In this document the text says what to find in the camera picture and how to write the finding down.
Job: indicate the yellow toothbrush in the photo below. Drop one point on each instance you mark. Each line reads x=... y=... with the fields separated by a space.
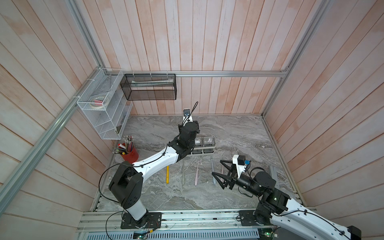
x=168 y=175

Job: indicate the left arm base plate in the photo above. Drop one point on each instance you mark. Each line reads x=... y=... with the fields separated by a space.
x=148 y=221

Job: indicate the cream toothbrush holder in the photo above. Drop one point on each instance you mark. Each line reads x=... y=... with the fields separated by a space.
x=204 y=145

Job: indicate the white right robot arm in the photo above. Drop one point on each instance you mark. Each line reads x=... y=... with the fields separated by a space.
x=276 y=208

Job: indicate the pale blue toothbrush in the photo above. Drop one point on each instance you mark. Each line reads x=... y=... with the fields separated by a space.
x=213 y=169

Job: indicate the pens in red cup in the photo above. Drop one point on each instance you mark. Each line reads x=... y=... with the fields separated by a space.
x=126 y=147

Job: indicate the black mesh basket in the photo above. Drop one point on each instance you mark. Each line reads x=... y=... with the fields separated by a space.
x=149 y=87

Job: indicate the aluminium frame rails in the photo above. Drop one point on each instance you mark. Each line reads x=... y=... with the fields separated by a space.
x=50 y=49

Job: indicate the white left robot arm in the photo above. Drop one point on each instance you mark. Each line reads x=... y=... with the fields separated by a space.
x=127 y=183

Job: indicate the white wire mesh shelf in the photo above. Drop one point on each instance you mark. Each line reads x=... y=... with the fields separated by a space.
x=111 y=121

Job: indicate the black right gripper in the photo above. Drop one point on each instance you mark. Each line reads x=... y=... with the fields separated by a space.
x=233 y=180

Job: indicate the tape roll on shelf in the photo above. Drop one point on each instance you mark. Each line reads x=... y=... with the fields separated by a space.
x=99 y=102

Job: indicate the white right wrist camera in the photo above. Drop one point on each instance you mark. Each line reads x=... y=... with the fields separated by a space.
x=242 y=164

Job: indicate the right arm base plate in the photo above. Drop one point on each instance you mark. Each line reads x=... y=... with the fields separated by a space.
x=251 y=218

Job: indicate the red pencil cup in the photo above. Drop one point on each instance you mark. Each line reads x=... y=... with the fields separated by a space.
x=131 y=157

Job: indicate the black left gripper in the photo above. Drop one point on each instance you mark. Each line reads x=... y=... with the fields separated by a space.
x=197 y=131

